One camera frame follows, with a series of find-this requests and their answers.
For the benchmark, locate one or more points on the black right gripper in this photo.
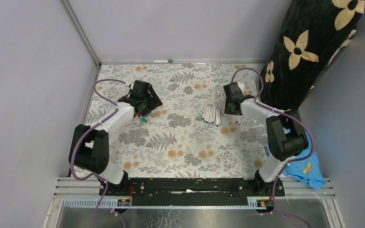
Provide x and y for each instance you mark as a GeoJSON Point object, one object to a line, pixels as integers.
{"type": "Point", "coordinates": [227, 110]}

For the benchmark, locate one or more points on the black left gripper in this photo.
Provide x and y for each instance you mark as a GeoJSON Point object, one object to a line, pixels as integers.
{"type": "Point", "coordinates": [155, 102]}

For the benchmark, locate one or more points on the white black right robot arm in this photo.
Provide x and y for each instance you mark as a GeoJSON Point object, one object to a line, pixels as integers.
{"type": "Point", "coordinates": [285, 134]}

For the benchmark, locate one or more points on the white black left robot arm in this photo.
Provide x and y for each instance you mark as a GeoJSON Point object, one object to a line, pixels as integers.
{"type": "Point", "coordinates": [90, 144]}

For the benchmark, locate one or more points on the white marker on ledge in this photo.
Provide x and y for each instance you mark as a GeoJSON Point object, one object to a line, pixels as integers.
{"type": "Point", "coordinates": [163, 61]}

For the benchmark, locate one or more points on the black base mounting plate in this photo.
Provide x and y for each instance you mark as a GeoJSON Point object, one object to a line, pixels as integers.
{"type": "Point", "coordinates": [168, 196]}

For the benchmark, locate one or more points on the black floral cushion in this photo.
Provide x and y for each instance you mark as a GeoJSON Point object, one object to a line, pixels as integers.
{"type": "Point", "coordinates": [312, 34]}

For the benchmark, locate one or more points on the blue patterned cloth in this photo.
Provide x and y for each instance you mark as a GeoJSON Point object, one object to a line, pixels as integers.
{"type": "Point", "coordinates": [306, 171]}

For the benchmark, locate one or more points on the aluminium frame rails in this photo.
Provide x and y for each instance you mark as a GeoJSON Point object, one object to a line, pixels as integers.
{"type": "Point", "coordinates": [285, 187]}

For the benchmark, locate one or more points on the grey slotted cable duct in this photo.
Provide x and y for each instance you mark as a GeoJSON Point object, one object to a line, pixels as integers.
{"type": "Point", "coordinates": [223, 203]}

